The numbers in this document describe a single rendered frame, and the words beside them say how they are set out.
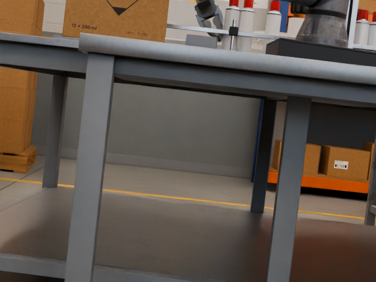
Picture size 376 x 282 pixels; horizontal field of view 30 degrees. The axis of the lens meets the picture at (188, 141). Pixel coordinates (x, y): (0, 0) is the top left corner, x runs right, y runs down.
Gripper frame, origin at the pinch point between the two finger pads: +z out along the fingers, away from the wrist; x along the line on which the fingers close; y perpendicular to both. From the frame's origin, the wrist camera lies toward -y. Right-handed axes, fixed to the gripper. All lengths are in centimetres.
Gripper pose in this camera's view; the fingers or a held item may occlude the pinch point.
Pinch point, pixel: (218, 38)
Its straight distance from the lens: 250.2
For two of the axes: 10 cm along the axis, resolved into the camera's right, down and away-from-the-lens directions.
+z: 4.0, 9.2, 0.3
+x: -9.2, 3.9, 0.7
